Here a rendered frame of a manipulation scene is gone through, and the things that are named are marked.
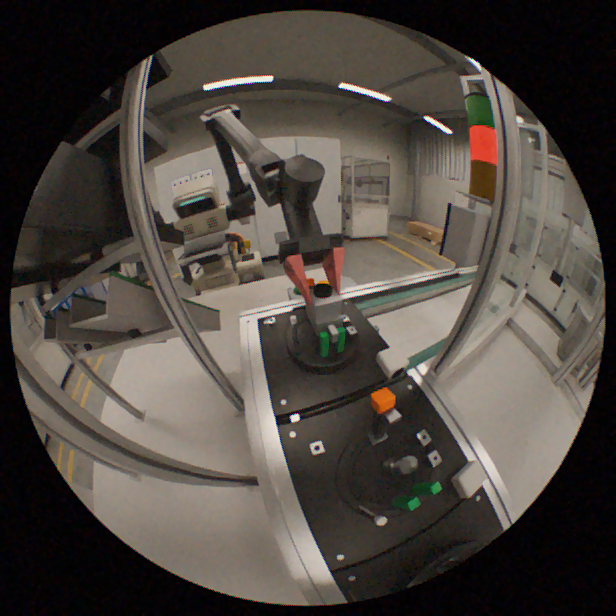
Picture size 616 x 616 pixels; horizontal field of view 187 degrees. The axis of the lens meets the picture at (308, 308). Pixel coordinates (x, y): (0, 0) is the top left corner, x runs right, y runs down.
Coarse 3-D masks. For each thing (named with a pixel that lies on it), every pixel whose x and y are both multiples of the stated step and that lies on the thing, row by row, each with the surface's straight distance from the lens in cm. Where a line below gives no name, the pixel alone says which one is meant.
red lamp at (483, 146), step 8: (472, 128) 30; (480, 128) 30; (488, 128) 30; (472, 136) 30; (480, 136) 29; (488, 136) 29; (472, 144) 30; (480, 144) 29; (488, 144) 29; (496, 144) 29; (472, 152) 29; (480, 152) 28; (488, 152) 28; (496, 152) 29; (488, 160) 28; (496, 160) 28
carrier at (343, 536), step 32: (416, 384) 34; (320, 416) 28; (352, 416) 29; (416, 416) 31; (288, 448) 27; (352, 448) 25; (384, 448) 26; (416, 448) 28; (448, 448) 33; (320, 480) 27; (352, 480) 25; (384, 480) 26; (416, 480) 28; (448, 480) 33; (480, 480) 34; (320, 512) 27; (352, 512) 28; (384, 512) 26; (416, 512) 30; (320, 544) 29; (352, 544) 29; (384, 544) 30
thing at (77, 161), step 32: (64, 160) 21; (96, 160) 23; (64, 192) 20; (96, 192) 22; (32, 224) 18; (64, 224) 19; (96, 224) 20; (128, 224) 23; (160, 224) 28; (32, 256) 25; (64, 256) 27
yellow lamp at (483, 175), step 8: (472, 160) 29; (480, 160) 28; (472, 168) 29; (480, 168) 28; (488, 168) 28; (496, 168) 28; (472, 176) 28; (480, 176) 28; (488, 176) 27; (496, 176) 28; (472, 184) 28; (480, 184) 27; (488, 184) 27; (472, 192) 28; (480, 192) 27; (488, 192) 27
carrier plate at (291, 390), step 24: (288, 312) 44; (360, 312) 44; (264, 336) 39; (360, 336) 38; (264, 360) 35; (288, 360) 34; (360, 360) 34; (288, 384) 31; (312, 384) 30; (336, 384) 31; (360, 384) 31; (288, 408) 29; (312, 408) 30
